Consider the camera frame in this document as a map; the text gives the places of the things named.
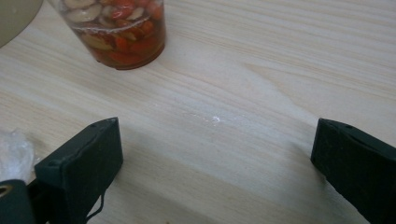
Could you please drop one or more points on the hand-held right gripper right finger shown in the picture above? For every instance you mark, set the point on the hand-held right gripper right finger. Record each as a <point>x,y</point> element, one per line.
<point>358,165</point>

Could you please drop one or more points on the beige bowl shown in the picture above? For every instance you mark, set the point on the beige bowl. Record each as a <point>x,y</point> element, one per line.
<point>14,17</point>

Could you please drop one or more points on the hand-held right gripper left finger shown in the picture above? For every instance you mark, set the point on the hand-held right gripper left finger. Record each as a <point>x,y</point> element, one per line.
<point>84,161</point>

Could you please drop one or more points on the clear plastic cup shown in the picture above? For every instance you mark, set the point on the clear plastic cup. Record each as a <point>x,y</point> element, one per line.
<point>137,59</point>

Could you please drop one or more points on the clear plastic bag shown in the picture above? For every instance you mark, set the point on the clear plastic bag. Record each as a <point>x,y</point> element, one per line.
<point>14,155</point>

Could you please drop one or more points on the soaked red and white fruit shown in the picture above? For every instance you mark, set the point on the soaked red and white fruit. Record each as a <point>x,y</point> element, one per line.
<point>124,34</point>

